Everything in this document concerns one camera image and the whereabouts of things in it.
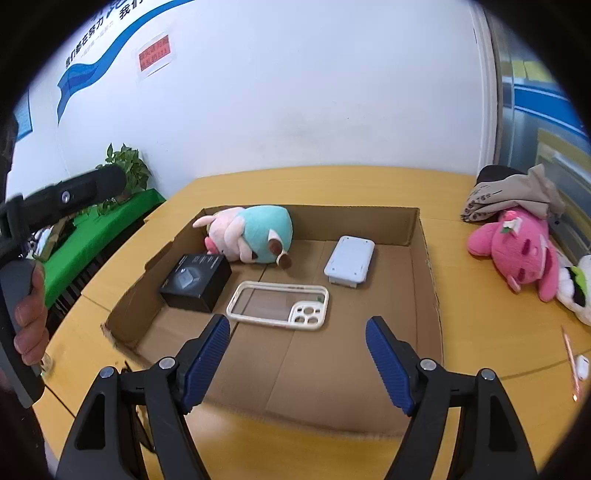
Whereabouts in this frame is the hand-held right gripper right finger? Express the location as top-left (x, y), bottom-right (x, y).
top-left (365, 316), bottom-right (539, 480)

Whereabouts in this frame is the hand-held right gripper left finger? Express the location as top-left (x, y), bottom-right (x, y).
top-left (54, 313), bottom-right (232, 480)

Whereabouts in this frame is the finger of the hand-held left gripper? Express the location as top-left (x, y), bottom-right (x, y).
top-left (21, 165), bottom-right (127, 230)

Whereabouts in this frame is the small black product box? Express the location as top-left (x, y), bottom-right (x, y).
top-left (159, 253), bottom-right (232, 313)

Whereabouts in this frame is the cardboard box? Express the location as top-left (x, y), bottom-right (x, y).
top-left (102, 204), bottom-right (445, 437)

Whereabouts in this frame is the cream clear phone case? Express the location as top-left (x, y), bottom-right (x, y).
top-left (226, 280), bottom-right (330, 332)

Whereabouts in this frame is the pale lavender power bank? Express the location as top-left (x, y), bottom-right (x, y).
top-left (324, 235), bottom-right (376, 289)

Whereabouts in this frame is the pink pig plush toy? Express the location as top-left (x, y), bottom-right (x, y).
top-left (192, 205), bottom-right (294, 269)

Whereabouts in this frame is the person's left hand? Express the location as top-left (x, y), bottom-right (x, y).
top-left (13, 264), bottom-right (49, 368)

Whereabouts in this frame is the green tablecloth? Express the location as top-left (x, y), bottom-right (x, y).
top-left (28, 188), bottom-right (167, 308)

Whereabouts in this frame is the green potted plant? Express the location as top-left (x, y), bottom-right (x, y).
top-left (95, 143), bottom-right (153, 205)

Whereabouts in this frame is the bright pink plush toy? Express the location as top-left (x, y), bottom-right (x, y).
top-left (468, 208), bottom-right (561, 303)

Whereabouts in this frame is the rose gold pen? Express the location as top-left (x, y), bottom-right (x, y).
top-left (561, 325), bottom-right (581, 402)

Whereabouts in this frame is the white and green plush toy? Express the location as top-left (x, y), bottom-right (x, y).
top-left (556, 254), bottom-right (591, 326)

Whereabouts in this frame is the beige cloth bag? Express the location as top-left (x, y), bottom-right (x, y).
top-left (461, 164), bottom-right (566, 227)

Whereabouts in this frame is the black round object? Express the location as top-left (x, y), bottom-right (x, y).
top-left (475, 165), bottom-right (527, 186)

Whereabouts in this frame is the blue framed wall picture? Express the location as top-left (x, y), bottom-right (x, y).
top-left (14, 90), bottom-right (34, 139)

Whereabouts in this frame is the blue wall decal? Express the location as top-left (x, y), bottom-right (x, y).
top-left (56, 0), bottom-right (195, 125)

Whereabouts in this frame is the red wall notice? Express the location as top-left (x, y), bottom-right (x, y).
top-left (137, 33), bottom-right (177, 78)

